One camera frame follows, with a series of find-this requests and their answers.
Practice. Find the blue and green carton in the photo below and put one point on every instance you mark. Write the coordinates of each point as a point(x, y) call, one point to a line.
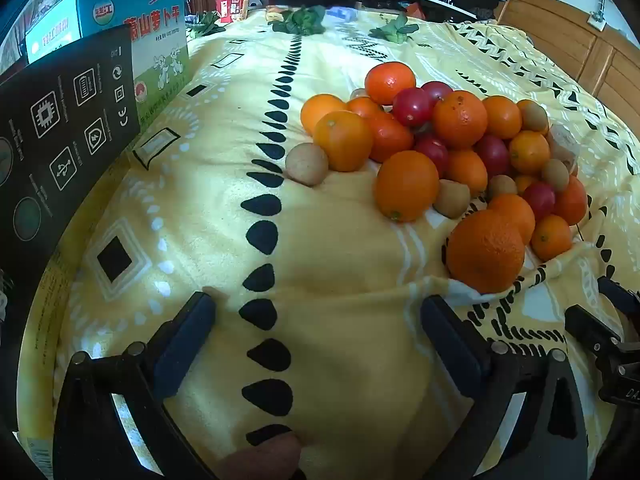
point(150, 25)

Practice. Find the blue small packet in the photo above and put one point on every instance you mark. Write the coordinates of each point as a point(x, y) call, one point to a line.
point(340, 11)

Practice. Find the orange snack packet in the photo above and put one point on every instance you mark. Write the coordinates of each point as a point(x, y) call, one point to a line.
point(274, 12)

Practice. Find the black printed box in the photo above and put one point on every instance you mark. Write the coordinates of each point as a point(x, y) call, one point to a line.
point(65, 135)

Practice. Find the wooden headboard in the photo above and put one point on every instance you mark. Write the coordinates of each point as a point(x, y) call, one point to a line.
point(565, 35)

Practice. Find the pile of oranges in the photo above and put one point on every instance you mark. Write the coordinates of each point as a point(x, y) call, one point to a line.
point(459, 119)

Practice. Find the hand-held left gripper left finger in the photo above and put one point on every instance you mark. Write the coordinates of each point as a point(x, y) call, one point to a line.
point(185, 345)

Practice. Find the white wall socket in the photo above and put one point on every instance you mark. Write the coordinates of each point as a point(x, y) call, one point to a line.
point(595, 18)

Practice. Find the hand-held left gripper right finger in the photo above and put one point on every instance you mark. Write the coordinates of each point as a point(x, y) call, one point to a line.
point(450, 345)

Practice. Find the person's left hand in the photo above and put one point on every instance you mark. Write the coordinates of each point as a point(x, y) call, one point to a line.
point(265, 460)

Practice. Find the small orange packet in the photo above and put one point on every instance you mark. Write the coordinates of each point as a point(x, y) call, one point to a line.
point(415, 10)

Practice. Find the green leafy vegetable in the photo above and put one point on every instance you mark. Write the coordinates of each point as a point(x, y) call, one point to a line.
point(205, 24)
point(300, 20)
point(397, 30)

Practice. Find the large single orange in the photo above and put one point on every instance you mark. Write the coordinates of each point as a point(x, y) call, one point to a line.
point(485, 251)

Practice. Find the small red box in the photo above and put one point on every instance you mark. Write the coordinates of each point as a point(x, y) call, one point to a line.
point(232, 7)

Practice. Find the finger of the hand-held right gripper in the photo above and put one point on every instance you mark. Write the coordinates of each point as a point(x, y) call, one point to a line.
point(590, 330)
point(622, 295)

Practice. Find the yellow patterned blanket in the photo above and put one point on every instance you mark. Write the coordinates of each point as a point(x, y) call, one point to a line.
point(350, 260)

